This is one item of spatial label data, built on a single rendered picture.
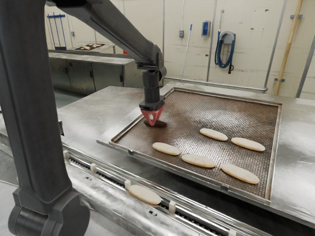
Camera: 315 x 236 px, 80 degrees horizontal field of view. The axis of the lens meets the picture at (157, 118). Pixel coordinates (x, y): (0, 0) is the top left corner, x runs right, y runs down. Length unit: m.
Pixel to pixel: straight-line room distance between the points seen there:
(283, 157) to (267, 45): 3.44
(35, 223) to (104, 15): 0.36
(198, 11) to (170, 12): 0.61
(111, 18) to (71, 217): 0.36
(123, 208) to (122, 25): 0.42
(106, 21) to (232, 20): 3.77
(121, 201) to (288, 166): 0.46
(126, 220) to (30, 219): 0.20
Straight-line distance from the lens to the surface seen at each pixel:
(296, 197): 0.58
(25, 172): 0.33
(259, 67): 4.05
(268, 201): 0.53
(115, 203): 0.52
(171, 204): 0.50
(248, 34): 4.04
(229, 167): 0.57
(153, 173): 0.65
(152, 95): 0.66
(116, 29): 0.43
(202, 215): 0.52
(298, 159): 0.68
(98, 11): 0.38
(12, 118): 0.30
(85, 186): 0.59
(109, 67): 3.37
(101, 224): 0.54
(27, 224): 0.39
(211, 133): 0.68
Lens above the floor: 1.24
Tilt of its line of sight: 24 degrees down
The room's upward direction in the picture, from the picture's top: straight up
